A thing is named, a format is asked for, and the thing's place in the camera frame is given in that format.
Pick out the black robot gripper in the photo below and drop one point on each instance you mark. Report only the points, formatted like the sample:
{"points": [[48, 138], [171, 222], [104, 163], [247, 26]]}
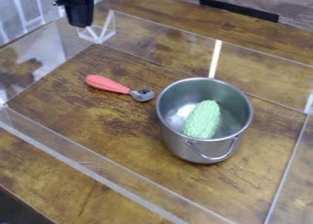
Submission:
{"points": [[77, 11]]}

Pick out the orange plastic spoon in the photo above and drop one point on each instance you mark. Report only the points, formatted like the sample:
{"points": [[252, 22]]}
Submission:
{"points": [[105, 84]]}

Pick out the silver metal pot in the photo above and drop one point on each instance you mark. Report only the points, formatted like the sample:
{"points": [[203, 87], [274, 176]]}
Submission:
{"points": [[173, 106]]}

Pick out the green knitted vegetable toy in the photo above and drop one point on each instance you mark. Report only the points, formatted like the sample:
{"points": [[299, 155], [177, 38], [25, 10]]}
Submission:
{"points": [[203, 119]]}

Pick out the clear acrylic corner bracket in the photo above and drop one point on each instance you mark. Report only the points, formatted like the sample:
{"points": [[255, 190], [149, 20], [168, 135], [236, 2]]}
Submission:
{"points": [[97, 34]]}

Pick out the black strip on wall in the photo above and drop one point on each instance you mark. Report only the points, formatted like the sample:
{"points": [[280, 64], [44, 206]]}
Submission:
{"points": [[240, 10]]}

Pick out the clear acrylic enclosure wall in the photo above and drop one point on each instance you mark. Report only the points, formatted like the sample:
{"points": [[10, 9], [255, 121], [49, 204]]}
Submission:
{"points": [[81, 154]]}

